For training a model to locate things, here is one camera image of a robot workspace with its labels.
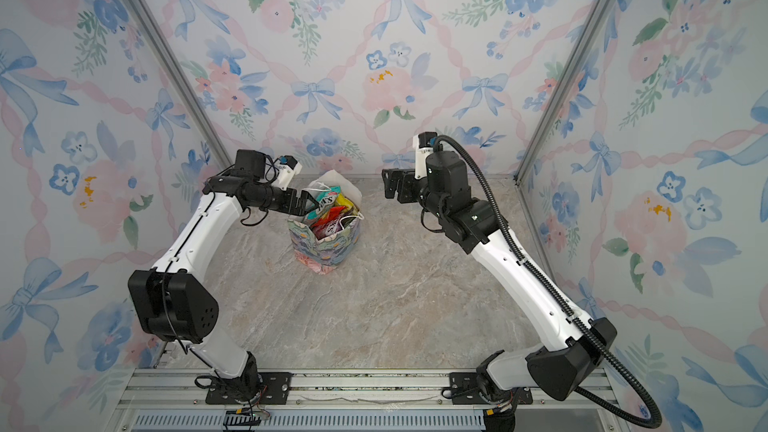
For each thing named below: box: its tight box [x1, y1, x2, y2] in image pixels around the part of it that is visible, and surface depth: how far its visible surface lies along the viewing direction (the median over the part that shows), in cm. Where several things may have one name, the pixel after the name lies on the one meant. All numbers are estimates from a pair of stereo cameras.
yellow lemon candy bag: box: [336, 193, 359, 213], surface depth 92 cm
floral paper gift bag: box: [287, 170, 364, 276], surface depth 85 cm
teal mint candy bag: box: [314, 186, 342, 213], surface depth 91 cm
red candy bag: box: [310, 206, 346, 239], surface depth 89 cm
